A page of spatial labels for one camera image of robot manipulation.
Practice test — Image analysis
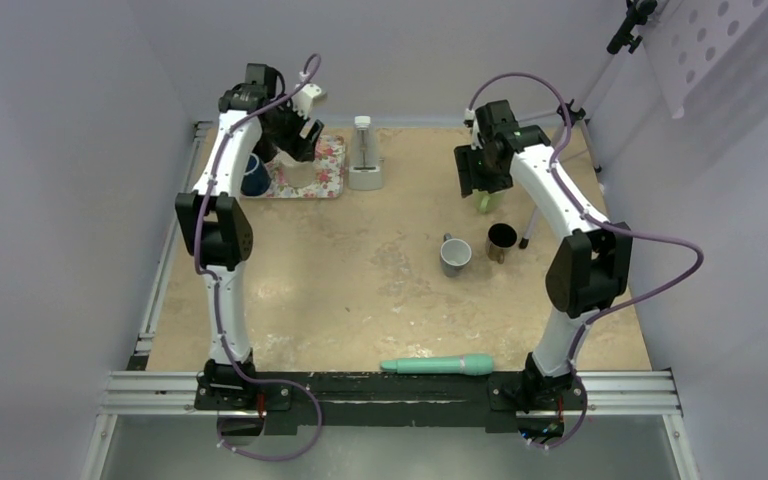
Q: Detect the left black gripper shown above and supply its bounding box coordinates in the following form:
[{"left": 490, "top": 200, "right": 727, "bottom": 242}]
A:
[{"left": 265, "top": 96, "right": 324, "bottom": 164}]

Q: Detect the green mug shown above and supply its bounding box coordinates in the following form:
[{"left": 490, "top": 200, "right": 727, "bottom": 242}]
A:
[{"left": 475, "top": 191, "right": 505, "bottom": 214}]

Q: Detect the brown mug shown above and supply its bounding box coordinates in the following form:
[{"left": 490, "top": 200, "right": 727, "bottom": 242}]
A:
[{"left": 485, "top": 223, "right": 519, "bottom": 264}]

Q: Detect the grey mug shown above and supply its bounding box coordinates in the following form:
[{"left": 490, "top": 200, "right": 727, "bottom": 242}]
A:
[{"left": 439, "top": 233, "right": 472, "bottom": 278}]

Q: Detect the teal cylindrical tool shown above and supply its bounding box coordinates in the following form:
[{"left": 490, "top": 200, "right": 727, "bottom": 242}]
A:
[{"left": 379, "top": 354, "right": 495, "bottom": 376}]

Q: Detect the perforated music stand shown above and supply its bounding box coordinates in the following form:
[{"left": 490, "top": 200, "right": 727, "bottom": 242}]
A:
[{"left": 518, "top": 0, "right": 768, "bottom": 250}]

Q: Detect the cream mug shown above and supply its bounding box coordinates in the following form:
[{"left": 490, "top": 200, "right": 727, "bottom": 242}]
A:
[{"left": 276, "top": 152, "right": 316, "bottom": 198}]

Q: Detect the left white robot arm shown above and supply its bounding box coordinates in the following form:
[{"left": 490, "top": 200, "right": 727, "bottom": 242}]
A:
[{"left": 174, "top": 54, "right": 323, "bottom": 409}]

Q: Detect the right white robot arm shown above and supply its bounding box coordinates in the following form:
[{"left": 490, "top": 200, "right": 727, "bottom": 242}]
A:
[{"left": 454, "top": 100, "right": 632, "bottom": 407}]

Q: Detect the dark blue mug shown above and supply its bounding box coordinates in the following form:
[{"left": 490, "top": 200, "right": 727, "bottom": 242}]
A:
[{"left": 240, "top": 153, "right": 271, "bottom": 197}]

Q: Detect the floral tray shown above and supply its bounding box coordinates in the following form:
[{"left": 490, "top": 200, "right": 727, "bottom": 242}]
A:
[{"left": 261, "top": 135, "right": 346, "bottom": 199}]

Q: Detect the white metronome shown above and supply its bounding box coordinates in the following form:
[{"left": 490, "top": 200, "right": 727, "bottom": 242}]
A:
[{"left": 347, "top": 116, "right": 384, "bottom": 191}]

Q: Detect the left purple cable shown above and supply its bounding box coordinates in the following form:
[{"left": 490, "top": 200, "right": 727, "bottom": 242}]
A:
[{"left": 193, "top": 54, "right": 324, "bottom": 465}]

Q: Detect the purple cable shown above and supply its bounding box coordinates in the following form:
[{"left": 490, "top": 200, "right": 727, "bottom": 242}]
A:
[
  {"left": 193, "top": 54, "right": 324, "bottom": 465},
  {"left": 466, "top": 72, "right": 705, "bottom": 452}
]

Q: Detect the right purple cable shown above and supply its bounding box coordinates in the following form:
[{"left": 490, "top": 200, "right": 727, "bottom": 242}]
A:
[{"left": 466, "top": 72, "right": 705, "bottom": 452}]

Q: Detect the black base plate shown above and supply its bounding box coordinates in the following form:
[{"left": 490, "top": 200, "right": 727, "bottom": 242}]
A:
[{"left": 194, "top": 366, "right": 585, "bottom": 437}]

